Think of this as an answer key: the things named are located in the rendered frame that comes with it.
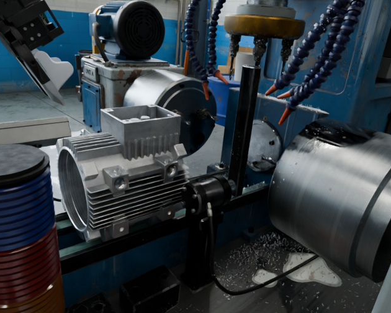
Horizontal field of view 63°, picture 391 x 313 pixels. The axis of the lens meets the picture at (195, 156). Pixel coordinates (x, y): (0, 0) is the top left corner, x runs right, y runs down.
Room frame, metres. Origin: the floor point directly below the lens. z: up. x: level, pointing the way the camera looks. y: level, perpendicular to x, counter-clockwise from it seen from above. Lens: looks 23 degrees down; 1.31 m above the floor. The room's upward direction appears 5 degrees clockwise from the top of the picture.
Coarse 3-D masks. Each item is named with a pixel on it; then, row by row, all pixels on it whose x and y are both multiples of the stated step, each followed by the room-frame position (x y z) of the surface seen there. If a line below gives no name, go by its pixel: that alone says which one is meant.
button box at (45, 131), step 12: (24, 120) 0.67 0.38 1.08; (36, 120) 0.68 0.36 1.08; (48, 120) 0.69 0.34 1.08; (60, 120) 0.71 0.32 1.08; (0, 132) 0.62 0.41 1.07; (12, 132) 0.64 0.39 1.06; (24, 132) 0.65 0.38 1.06; (36, 132) 0.66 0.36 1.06; (48, 132) 0.68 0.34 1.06; (60, 132) 0.69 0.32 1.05; (0, 144) 0.61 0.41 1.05; (24, 144) 0.65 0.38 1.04; (36, 144) 0.67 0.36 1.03; (48, 144) 0.70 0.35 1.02
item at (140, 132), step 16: (112, 112) 0.59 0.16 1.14; (128, 112) 0.63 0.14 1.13; (144, 112) 0.65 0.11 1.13; (160, 112) 0.64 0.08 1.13; (112, 128) 0.55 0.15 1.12; (128, 128) 0.52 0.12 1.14; (144, 128) 0.54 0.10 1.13; (160, 128) 0.56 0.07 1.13; (176, 128) 0.59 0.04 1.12; (128, 144) 0.52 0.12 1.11; (144, 144) 0.54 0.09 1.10; (160, 144) 0.56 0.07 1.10; (176, 144) 0.58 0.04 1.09; (128, 160) 0.52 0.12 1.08
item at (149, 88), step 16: (144, 80) 0.98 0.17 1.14; (160, 80) 0.94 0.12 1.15; (176, 80) 0.91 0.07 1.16; (192, 80) 0.93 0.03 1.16; (128, 96) 0.97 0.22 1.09; (144, 96) 0.91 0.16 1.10; (160, 96) 0.87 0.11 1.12; (176, 96) 0.90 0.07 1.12; (192, 96) 0.93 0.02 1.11; (176, 112) 0.87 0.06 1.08; (192, 112) 0.93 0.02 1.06; (208, 112) 0.93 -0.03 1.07; (192, 128) 0.94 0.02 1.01; (208, 128) 0.98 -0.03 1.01; (192, 144) 0.94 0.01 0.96
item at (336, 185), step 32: (320, 128) 0.55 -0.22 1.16; (352, 128) 0.54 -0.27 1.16; (288, 160) 0.52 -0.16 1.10; (320, 160) 0.48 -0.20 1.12; (352, 160) 0.46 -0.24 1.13; (384, 160) 0.44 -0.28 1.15; (288, 192) 0.49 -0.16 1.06; (320, 192) 0.45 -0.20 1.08; (352, 192) 0.42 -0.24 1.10; (384, 192) 0.41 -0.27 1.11; (288, 224) 0.49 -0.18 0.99; (320, 224) 0.43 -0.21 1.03; (352, 224) 0.40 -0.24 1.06; (384, 224) 0.38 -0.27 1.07; (352, 256) 0.40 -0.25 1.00; (384, 256) 0.41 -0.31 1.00
